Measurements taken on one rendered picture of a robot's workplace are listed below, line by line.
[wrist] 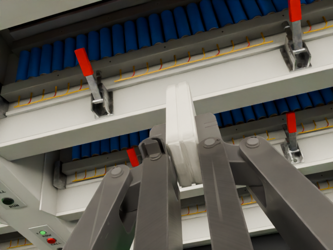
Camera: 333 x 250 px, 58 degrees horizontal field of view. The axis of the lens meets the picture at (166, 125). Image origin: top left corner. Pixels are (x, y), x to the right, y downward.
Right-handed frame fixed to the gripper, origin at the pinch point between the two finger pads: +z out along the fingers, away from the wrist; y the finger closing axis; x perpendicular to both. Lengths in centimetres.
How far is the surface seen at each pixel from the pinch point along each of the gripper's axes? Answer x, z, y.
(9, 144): -8.6, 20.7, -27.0
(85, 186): -25.1, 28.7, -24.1
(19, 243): -43, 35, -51
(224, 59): -5.5, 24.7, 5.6
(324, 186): -43, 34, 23
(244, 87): -8.4, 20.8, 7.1
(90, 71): -1.6, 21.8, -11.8
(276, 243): -56, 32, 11
